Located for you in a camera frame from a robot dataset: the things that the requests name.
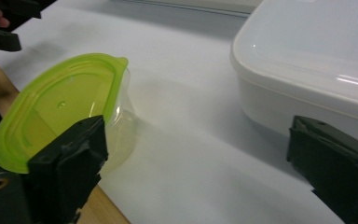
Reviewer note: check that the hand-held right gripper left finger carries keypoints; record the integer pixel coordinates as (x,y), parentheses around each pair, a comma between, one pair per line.
(65,168)

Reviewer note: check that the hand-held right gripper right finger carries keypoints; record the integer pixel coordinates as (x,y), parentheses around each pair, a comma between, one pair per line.
(338,168)

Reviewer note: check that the green plastic bowl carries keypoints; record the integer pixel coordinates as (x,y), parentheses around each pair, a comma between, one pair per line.
(59,93)

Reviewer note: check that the white lidded plastic box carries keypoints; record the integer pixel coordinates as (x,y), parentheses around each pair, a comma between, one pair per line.
(292,62)

